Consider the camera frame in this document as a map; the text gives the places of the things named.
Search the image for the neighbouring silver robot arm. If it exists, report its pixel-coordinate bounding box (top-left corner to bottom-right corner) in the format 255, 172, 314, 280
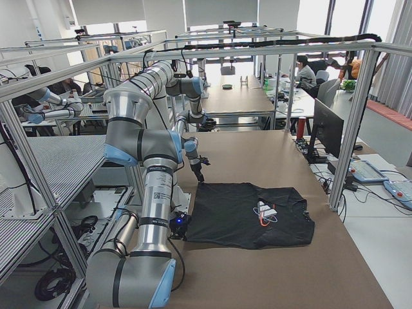
15, 87, 84, 124

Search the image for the black Huawei monitor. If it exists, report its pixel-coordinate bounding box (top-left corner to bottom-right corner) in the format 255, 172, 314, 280
306, 98, 344, 164

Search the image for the seated person grey sweater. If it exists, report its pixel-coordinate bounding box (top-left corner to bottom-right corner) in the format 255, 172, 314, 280
295, 55, 317, 91

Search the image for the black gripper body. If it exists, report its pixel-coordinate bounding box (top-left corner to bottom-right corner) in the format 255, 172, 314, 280
169, 214, 192, 240
190, 162, 204, 180

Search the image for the aluminium cage frame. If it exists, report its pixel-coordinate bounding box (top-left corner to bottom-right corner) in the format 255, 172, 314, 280
0, 28, 384, 309

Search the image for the red thermos bottle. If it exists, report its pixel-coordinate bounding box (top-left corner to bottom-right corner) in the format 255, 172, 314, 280
296, 117, 306, 140

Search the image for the black graphic t-shirt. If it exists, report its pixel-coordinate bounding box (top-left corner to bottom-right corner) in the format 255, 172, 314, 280
186, 183, 315, 249

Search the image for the potted green plant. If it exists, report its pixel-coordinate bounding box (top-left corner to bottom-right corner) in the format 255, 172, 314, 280
341, 80, 357, 93

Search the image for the blue teach pendant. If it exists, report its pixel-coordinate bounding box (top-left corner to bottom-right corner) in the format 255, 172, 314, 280
383, 180, 411, 203
348, 160, 389, 183

